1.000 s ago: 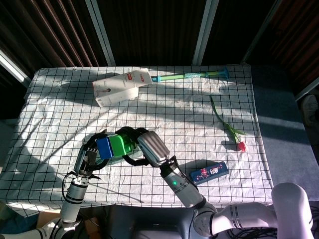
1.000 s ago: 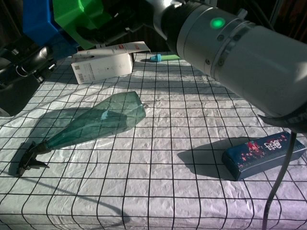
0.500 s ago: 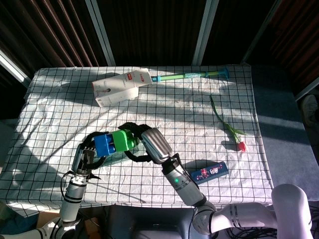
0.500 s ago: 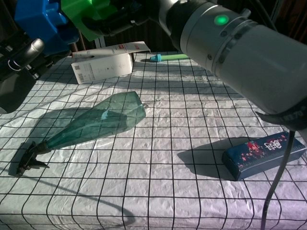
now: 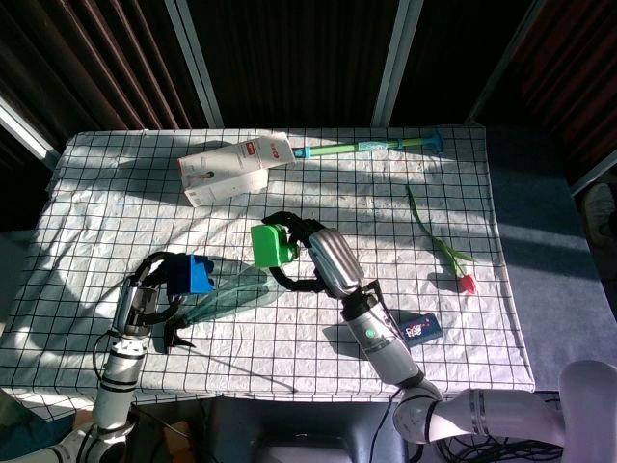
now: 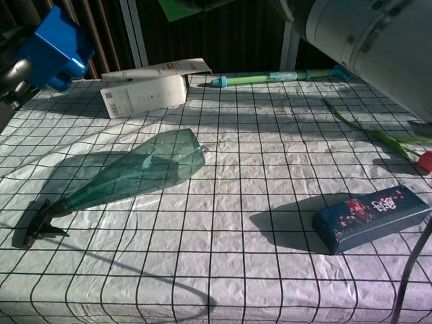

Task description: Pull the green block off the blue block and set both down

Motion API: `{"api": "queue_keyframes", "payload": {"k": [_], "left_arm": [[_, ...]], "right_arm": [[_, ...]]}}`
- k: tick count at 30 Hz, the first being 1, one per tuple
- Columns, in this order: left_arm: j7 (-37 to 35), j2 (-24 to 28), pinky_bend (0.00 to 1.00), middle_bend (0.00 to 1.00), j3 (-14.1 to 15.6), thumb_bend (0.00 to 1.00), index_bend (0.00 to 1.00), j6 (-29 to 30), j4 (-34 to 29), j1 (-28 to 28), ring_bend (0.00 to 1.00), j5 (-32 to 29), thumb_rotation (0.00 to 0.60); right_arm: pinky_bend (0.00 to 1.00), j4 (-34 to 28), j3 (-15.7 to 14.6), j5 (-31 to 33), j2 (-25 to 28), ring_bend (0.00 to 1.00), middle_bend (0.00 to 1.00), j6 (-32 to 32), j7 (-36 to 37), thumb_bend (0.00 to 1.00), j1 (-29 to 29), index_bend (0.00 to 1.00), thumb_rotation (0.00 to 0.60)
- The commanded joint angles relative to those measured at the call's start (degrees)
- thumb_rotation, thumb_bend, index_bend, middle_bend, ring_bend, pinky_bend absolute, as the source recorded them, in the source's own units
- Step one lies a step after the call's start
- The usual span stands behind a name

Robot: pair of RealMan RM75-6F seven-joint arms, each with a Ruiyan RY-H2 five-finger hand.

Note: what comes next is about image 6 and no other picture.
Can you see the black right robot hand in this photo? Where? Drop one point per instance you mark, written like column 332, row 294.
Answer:
column 212, row 6

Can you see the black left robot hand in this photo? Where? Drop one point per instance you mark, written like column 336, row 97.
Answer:
column 18, row 82

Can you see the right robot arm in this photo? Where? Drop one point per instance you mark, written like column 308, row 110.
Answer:
column 371, row 40

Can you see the green blue toy water pump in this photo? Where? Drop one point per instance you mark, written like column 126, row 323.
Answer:
column 256, row 79

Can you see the white cardboard carton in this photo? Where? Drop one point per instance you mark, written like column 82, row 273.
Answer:
column 148, row 96

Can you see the green transparent spray bottle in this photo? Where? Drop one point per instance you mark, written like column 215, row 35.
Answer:
column 152, row 165

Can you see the white black-grid tablecloth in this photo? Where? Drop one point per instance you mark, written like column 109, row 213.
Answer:
column 216, row 219

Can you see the red tulip with green stem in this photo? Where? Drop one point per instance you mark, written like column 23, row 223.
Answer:
column 388, row 138

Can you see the dark blue floral box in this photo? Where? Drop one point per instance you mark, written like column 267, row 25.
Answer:
column 371, row 216

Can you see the white frame post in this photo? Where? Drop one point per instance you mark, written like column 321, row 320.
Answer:
column 291, row 44
column 135, row 33

